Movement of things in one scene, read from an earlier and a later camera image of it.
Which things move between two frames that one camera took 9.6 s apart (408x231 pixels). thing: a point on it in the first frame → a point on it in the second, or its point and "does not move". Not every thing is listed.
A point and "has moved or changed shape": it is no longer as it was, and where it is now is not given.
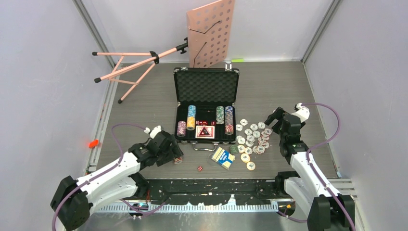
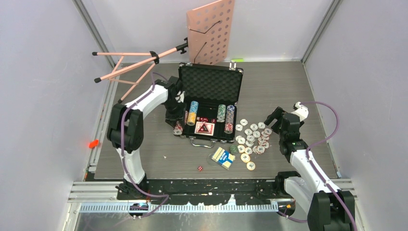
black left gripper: (174, 152) → (171, 119)
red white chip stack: (181, 128) has moved or changed shape
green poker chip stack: (234, 149) does not move
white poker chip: (244, 122) does not move
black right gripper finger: (277, 127) does not move
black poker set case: (205, 113) does not move
